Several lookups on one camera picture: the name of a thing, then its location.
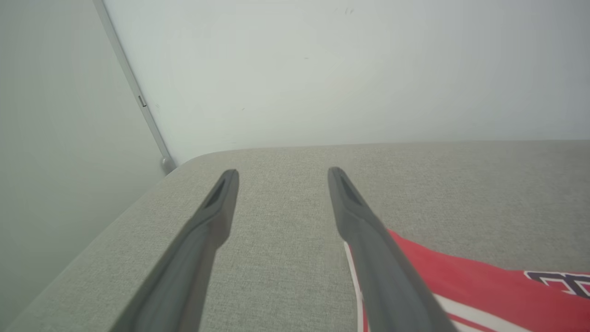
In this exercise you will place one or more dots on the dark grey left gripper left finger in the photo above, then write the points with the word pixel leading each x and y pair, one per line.
pixel 193 263

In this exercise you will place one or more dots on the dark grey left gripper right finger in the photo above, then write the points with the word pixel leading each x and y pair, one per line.
pixel 387 276

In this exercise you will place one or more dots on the red and white shirt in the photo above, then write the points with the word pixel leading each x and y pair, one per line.
pixel 479 286

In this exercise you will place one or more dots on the grey wall corner trim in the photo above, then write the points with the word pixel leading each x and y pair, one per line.
pixel 138 97

